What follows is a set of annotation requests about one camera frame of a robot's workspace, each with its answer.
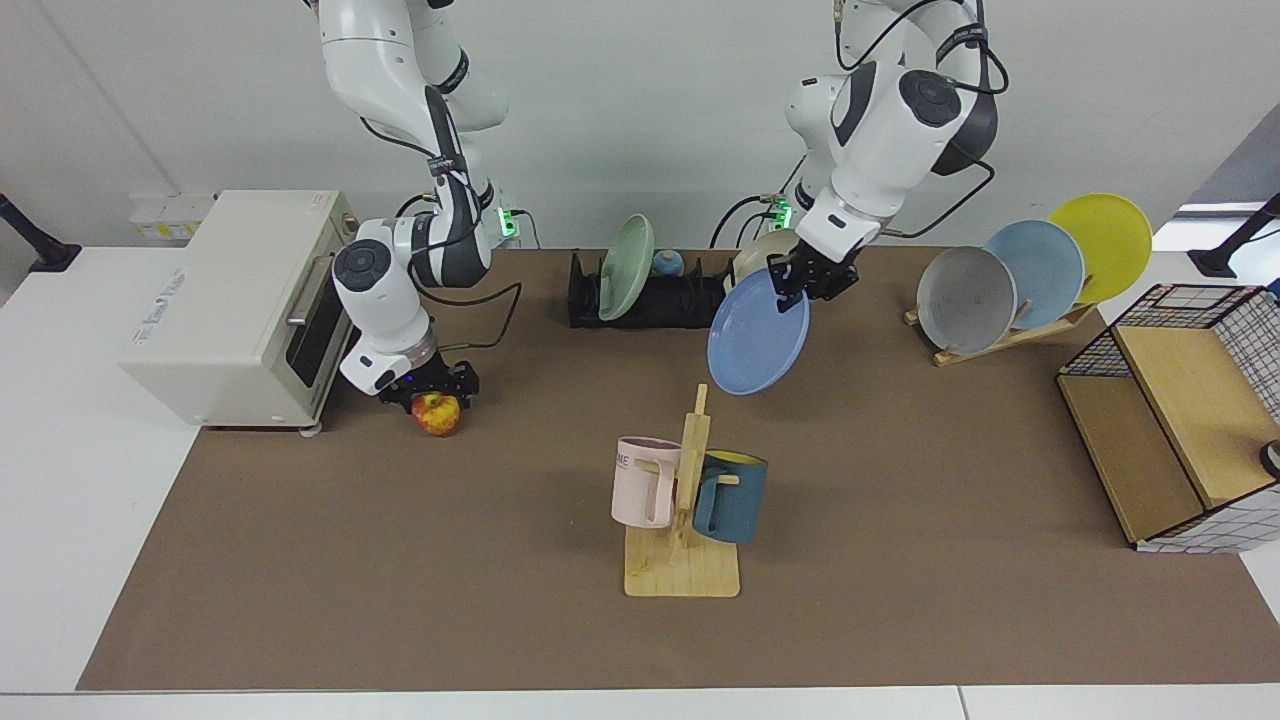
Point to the brown table cloth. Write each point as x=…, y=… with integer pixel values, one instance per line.
x=400, y=560

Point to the yellow plate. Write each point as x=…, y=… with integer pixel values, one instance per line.
x=1110, y=240

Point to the grey plate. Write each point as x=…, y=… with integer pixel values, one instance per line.
x=965, y=300

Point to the pink cup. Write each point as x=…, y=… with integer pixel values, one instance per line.
x=635, y=490

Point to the light blue plate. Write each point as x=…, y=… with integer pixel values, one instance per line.
x=1045, y=265

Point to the black stand foot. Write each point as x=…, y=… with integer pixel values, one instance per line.
x=1215, y=262
x=55, y=257

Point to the small blue round thing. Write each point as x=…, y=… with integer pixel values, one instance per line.
x=668, y=264

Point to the white wall socket strip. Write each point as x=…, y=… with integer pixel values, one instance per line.
x=160, y=225

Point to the red yellow apple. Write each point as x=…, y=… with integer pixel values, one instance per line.
x=438, y=416

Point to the beige plate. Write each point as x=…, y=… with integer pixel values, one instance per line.
x=755, y=255

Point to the black round object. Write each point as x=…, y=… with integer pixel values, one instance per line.
x=1271, y=459

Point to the black dish rack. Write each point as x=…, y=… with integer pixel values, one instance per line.
x=680, y=300

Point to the pale green plate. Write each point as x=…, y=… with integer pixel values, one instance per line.
x=628, y=265

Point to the dark blue cup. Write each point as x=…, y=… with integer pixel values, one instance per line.
x=740, y=500

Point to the wooden cup stand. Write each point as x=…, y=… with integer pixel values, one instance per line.
x=680, y=575

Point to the wooden plate rack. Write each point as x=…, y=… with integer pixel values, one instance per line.
x=1000, y=342

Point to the pale toaster oven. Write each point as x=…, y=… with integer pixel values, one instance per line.
x=220, y=330

